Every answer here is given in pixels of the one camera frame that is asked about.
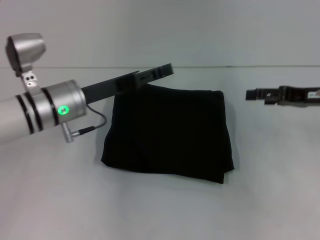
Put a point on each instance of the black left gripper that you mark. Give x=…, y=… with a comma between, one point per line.
x=112, y=86

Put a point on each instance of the black shirt with FREE print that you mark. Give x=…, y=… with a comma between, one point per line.
x=170, y=132

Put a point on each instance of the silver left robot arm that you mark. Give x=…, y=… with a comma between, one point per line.
x=42, y=110

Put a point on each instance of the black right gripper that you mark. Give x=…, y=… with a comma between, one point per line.
x=300, y=96

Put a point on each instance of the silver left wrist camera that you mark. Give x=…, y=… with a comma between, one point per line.
x=25, y=55

